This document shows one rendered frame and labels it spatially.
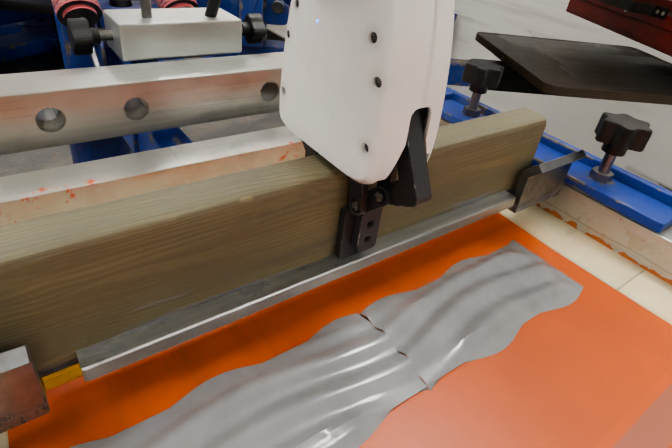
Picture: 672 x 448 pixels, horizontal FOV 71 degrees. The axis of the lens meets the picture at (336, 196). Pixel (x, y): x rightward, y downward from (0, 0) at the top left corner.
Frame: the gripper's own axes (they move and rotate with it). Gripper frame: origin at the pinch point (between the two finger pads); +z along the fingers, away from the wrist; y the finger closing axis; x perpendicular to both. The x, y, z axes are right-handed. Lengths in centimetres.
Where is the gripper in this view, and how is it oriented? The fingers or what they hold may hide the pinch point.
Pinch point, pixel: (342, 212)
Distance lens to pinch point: 32.2
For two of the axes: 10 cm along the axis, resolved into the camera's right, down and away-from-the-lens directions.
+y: 5.8, 5.0, -6.5
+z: -1.1, 8.3, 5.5
